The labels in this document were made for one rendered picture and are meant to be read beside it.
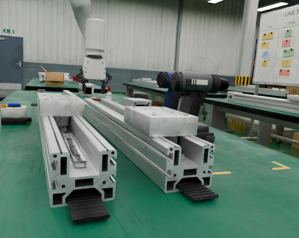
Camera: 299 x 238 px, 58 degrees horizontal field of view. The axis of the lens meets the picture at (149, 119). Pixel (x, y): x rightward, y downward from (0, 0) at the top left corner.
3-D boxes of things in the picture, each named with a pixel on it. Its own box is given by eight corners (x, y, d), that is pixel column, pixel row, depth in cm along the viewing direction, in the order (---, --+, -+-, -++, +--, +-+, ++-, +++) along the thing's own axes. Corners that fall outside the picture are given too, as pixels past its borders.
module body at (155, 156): (83, 117, 120) (84, 97, 119) (106, 116, 124) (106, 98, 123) (164, 193, 48) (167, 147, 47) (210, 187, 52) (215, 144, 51)
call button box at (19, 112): (3, 121, 100) (2, 104, 99) (31, 120, 104) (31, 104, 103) (0, 125, 93) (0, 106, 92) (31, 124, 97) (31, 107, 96)
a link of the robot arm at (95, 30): (84, 49, 126) (86, 48, 117) (84, 20, 124) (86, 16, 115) (102, 51, 128) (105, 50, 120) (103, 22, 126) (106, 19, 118)
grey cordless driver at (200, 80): (164, 141, 85) (170, 71, 81) (221, 142, 90) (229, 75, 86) (172, 148, 77) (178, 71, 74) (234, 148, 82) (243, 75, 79)
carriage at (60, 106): (38, 116, 82) (38, 94, 81) (75, 116, 87) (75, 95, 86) (39, 127, 68) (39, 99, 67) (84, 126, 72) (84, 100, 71)
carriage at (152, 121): (123, 132, 68) (124, 106, 66) (162, 131, 72) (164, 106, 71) (148, 150, 53) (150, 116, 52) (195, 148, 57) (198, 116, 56)
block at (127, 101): (117, 119, 121) (118, 97, 119) (140, 118, 126) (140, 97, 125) (126, 123, 112) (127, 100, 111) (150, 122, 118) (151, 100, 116)
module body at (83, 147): (37, 117, 112) (37, 97, 111) (62, 117, 116) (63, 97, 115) (49, 208, 40) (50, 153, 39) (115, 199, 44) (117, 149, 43)
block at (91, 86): (77, 95, 218) (77, 83, 217) (91, 96, 223) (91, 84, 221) (78, 96, 209) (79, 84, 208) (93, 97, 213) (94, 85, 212)
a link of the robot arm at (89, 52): (102, 51, 128) (102, 57, 129) (83, 49, 125) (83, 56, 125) (107, 50, 120) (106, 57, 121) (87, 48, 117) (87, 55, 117)
